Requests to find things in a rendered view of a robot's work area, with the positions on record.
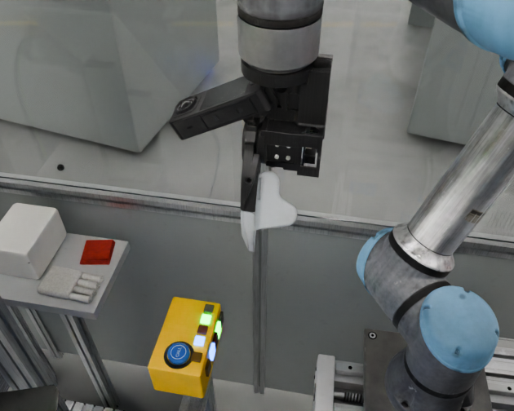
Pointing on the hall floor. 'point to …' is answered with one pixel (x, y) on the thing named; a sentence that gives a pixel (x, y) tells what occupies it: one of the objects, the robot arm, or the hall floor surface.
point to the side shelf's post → (91, 360)
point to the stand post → (14, 347)
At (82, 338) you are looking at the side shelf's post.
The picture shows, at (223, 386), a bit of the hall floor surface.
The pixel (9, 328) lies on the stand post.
